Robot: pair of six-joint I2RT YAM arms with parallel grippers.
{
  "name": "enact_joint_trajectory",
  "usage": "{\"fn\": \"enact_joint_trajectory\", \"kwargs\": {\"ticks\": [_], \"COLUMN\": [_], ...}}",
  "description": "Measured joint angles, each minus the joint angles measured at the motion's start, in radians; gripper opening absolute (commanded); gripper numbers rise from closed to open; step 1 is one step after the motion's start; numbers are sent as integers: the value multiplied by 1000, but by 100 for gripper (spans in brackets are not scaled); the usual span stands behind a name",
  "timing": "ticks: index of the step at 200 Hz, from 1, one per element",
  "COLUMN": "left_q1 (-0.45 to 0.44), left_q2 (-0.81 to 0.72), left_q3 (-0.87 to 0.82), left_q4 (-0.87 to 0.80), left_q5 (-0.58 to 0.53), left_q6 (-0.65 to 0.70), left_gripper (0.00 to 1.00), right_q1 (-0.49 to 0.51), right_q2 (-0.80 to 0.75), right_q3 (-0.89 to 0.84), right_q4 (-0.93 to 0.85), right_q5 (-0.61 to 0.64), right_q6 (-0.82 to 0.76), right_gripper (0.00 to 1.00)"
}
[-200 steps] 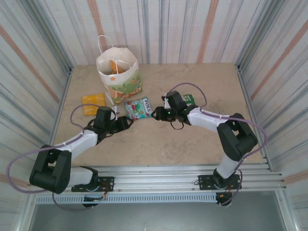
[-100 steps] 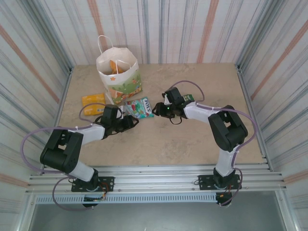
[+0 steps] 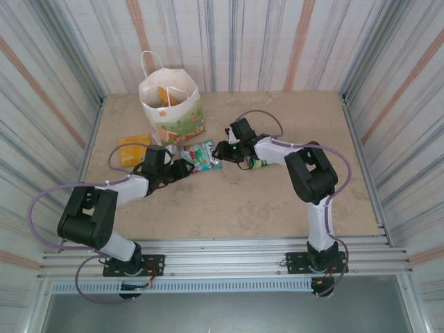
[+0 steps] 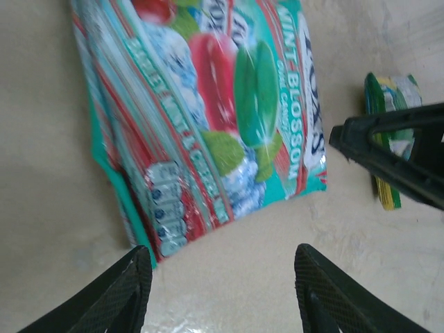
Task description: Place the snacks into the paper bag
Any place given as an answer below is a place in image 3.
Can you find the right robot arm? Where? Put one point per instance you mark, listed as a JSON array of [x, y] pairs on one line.
[[312, 173]]

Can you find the orange foil snack packet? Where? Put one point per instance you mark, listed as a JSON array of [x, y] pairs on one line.
[[166, 95]]

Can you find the yellow snack packet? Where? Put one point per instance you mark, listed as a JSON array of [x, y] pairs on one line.
[[132, 151]]

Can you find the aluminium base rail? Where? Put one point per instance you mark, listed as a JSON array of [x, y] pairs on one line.
[[222, 256]]

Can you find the small green packet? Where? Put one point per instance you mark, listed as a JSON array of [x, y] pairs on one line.
[[258, 163]]

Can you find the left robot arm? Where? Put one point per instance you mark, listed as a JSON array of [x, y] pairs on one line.
[[86, 215]]

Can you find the aluminium side frame rail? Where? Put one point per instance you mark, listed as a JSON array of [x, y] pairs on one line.
[[364, 166], [92, 138]]

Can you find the white paper gift bag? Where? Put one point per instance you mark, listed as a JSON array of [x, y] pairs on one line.
[[173, 119]]

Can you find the teal Fox's mint candy bag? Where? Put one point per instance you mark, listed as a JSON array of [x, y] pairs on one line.
[[201, 156]]

